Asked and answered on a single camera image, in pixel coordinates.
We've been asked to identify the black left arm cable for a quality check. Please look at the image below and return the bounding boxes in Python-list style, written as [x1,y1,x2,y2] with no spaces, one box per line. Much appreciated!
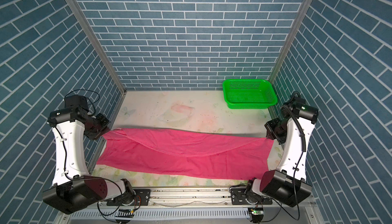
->
[62,89,141,224]

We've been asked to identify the aluminium front rail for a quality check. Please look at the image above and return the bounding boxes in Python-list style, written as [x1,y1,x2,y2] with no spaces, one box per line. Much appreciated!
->
[61,186,316,209]

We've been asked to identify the white slotted cable duct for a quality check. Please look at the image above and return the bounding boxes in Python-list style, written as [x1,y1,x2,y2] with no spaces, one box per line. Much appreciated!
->
[68,208,252,222]

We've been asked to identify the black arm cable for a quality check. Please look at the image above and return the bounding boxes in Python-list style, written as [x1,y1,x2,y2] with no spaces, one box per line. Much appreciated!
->
[62,89,141,224]
[228,150,302,223]

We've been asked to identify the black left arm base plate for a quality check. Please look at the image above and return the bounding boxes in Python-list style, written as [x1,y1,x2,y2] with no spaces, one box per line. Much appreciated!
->
[106,189,151,207]

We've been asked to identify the aluminium right corner post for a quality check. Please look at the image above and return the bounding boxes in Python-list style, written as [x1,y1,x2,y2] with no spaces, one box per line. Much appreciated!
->
[268,0,312,84]

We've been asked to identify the aluminium corner post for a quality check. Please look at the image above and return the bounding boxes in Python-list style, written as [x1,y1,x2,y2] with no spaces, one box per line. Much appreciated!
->
[268,0,312,84]
[65,0,127,95]

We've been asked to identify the floral table mat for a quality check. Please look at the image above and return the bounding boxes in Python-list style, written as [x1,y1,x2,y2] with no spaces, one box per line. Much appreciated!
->
[92,90,271,188]

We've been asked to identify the pink long pants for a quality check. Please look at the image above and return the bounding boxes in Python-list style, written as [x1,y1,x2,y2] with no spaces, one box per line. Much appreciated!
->
[97,128,274,180]

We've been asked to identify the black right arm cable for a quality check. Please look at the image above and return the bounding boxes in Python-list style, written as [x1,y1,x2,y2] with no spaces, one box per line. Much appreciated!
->
[228,150,302,223]

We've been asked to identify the aluminium left corner post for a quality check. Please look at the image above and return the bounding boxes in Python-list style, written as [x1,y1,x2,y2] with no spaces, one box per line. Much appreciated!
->
[65,0,127,95]

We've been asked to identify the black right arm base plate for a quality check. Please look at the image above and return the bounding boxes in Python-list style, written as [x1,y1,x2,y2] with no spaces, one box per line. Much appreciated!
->
[229,187,273,206]

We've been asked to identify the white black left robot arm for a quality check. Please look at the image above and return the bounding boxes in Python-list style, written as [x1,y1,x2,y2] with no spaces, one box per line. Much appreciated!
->
[42,94,136,214]

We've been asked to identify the green plastic basket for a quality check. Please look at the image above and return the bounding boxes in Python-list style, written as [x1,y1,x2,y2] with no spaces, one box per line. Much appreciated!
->
[223,79,278,109]

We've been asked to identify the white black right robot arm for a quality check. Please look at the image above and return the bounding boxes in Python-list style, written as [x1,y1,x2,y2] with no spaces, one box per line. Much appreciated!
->
[245,91,319,207]

